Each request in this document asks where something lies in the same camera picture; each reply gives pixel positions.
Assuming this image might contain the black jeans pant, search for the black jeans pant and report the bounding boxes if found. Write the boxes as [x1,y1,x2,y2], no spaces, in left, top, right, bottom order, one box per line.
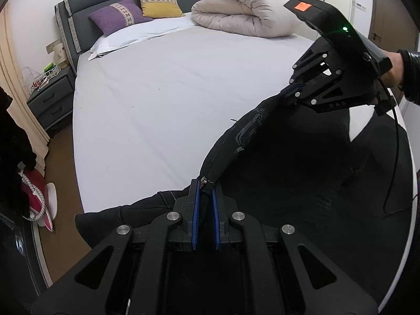
[74,94,415,306]

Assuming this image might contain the person's right hand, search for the person's right hand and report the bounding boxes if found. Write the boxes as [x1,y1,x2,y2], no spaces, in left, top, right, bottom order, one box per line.
[382,50,404,88]

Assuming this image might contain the brown door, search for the brown door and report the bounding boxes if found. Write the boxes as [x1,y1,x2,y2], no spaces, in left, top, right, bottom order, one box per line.
[367,0,420,103]

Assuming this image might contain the black jacket right sleeve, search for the black jacket right sleeve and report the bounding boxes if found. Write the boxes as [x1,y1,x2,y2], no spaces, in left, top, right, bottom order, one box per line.
[398,50,420,106]

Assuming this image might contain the white bed mattress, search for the white bed mattress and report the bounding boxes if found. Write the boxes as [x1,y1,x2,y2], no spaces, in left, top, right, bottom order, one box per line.
[72,12,418,312]

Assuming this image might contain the beige folded duvet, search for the beige folded duvet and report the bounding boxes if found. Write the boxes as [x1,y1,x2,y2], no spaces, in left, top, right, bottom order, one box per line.
[192,0,303,38]

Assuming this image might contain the pink white bag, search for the pink white bag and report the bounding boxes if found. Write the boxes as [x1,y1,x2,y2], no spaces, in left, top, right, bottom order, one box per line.
[19,169,58,233]

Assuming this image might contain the yellow pillow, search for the yellow pillow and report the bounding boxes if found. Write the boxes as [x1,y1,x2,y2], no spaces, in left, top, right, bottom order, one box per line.
[140,0,184,19]

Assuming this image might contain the dark grey nightstand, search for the dark grey nightstand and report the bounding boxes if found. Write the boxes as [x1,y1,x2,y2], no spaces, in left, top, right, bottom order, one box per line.
[27,66,75,135]

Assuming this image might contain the black hanging clothes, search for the black hanging clothes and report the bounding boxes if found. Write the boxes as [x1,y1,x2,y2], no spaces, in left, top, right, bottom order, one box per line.
[1,90,36,221]

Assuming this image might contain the white pillow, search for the white pillow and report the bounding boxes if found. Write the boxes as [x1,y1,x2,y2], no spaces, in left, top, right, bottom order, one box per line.
[88,13,199,60]

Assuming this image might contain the purple pillow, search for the purple pillow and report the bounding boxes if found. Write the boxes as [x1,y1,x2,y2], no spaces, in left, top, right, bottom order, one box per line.
[88,0,152,36]

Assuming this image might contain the dark grey headboard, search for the dark grey headboard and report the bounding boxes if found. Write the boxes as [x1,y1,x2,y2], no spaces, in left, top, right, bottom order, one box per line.
[54,0,227,73]

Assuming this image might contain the beige curtain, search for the beige curtain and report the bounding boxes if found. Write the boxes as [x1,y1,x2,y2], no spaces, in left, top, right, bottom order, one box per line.
[1,4,50,176]

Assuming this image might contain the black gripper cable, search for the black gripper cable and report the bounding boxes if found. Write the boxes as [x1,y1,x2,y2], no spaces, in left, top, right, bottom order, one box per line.
[376,76,420,216]

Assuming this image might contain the white wire basket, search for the white wire basket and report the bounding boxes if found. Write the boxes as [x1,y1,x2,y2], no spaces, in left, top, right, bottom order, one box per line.
[21,63,61,94]

